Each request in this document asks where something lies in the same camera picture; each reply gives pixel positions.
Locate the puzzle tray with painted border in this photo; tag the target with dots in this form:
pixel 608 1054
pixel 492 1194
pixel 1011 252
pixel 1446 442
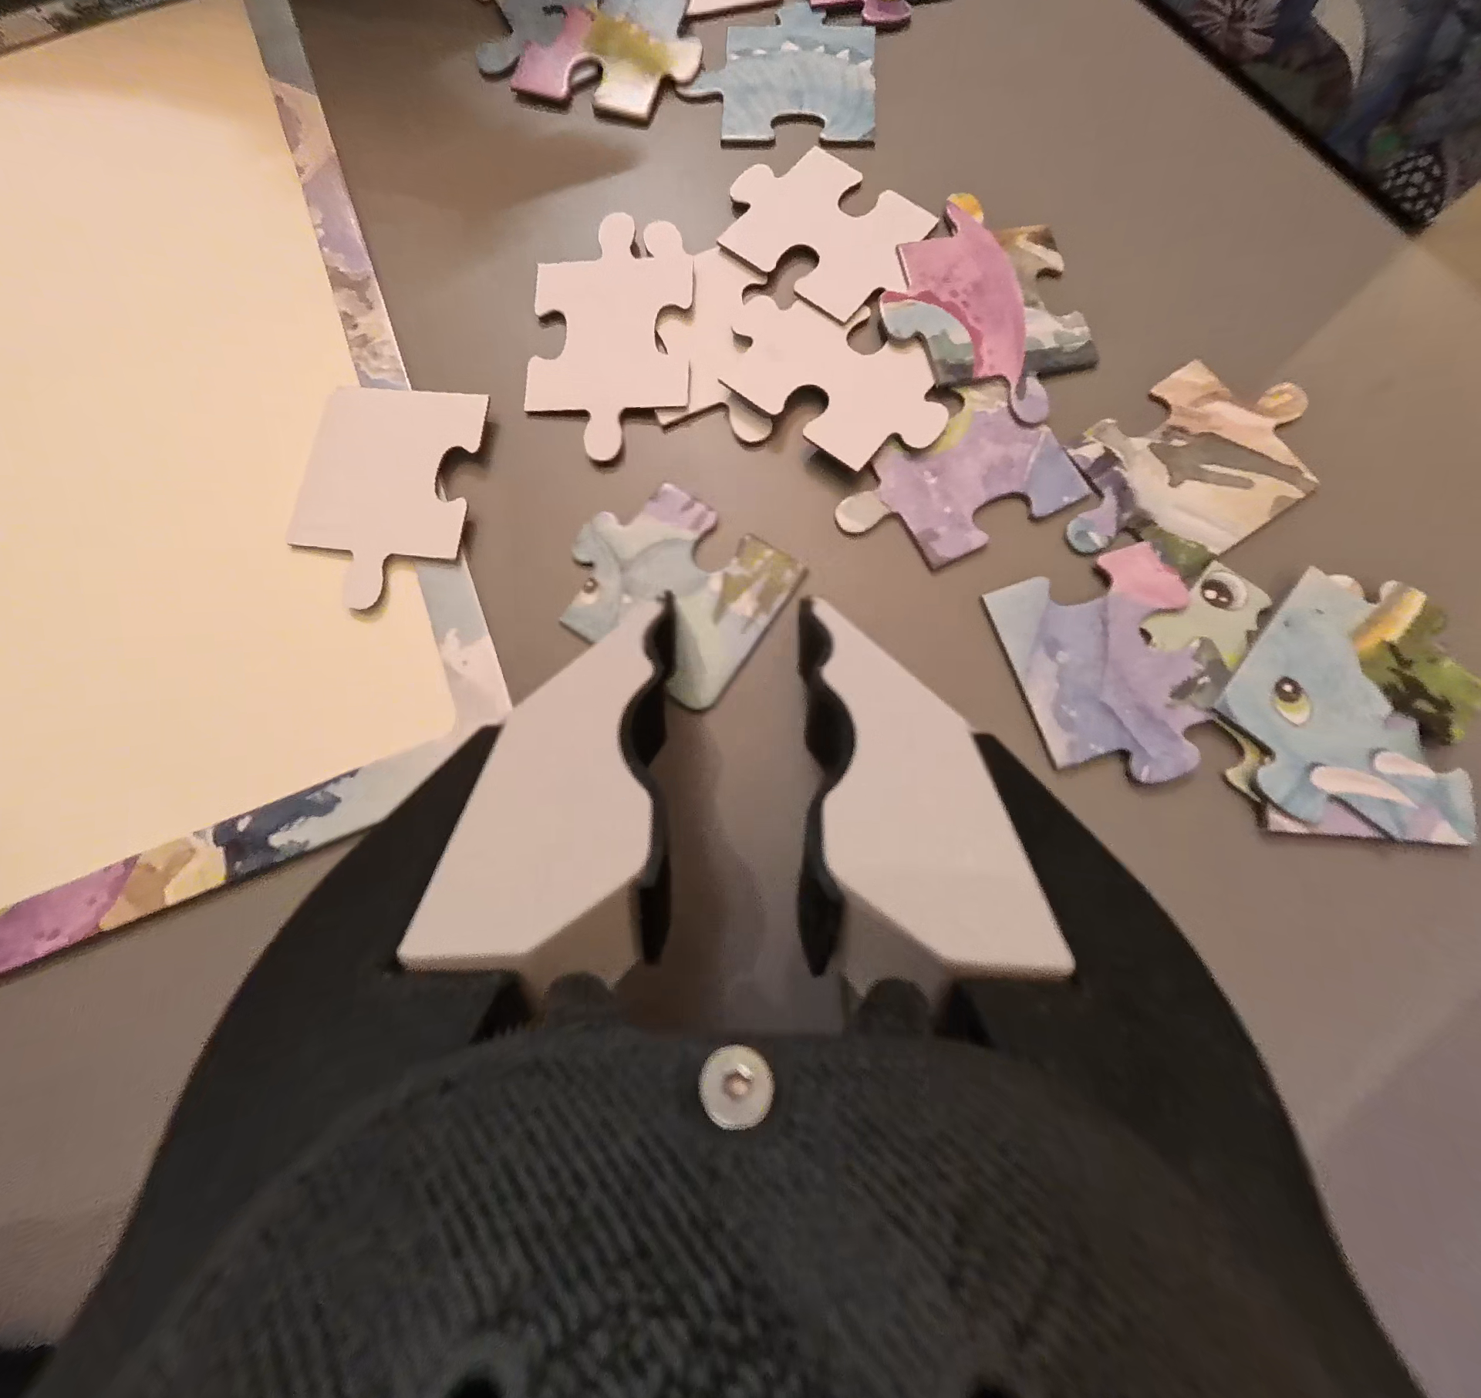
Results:
pixel 151 439

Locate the illustrated puzzle box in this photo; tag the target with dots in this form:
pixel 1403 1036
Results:
pixel 1330 46

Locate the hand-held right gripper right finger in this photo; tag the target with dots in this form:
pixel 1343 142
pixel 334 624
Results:
pixel 950 854

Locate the blue dinosaur head jigsaw piece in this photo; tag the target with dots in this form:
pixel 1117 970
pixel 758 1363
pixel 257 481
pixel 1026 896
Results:
pixel 626 577

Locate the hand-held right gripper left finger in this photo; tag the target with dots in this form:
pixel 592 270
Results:
pixel 532 843

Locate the pile of jigsaw pieces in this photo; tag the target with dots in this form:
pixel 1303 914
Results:
pixel 834 381

